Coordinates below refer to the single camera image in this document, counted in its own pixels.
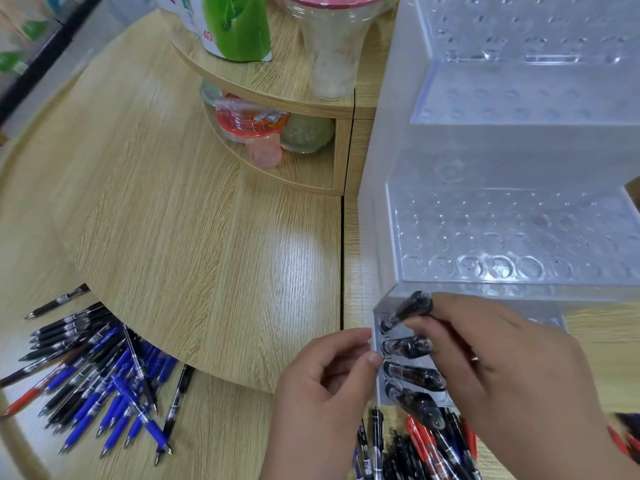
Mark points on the person's right hand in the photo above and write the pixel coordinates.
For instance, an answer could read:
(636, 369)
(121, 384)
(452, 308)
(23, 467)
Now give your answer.
(525, 394)

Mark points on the person's left hand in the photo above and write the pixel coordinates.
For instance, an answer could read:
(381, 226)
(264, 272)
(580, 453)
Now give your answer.
(315, 409)

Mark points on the black click pen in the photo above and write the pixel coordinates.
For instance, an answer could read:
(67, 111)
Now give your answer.
(407, 347)
(415, 404)
(415, 375)
(407, 308)

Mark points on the pile of red blue pens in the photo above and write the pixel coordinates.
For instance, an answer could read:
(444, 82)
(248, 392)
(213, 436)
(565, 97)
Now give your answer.
(625, 434)

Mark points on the pile of black red pens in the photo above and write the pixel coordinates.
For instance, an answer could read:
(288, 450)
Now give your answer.
(425, 454)

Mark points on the pile of blue black pens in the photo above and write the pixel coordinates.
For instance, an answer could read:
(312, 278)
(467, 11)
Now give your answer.
(100, 374)

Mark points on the clear tiered pen holder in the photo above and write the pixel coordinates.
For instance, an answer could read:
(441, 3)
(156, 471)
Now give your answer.
(500, 144)

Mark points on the pale green jelly cup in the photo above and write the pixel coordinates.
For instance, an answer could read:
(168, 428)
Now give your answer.
(307, 134)

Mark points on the red lid pink jelly cup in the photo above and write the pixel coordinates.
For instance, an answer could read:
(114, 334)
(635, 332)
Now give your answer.
(250, 119)

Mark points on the wooden round tier stand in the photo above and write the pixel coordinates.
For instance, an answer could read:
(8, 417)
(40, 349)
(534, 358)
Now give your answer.
(280, 69)

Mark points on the clear cup with red lid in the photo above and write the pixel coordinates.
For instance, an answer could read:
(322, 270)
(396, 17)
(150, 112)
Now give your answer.
(330, 54)

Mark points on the green jelly pouch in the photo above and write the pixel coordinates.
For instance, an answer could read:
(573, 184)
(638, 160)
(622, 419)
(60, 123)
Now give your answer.
(240, 24)

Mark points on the background store shelf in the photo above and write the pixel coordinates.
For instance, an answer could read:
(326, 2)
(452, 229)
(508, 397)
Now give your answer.
(30, 44)

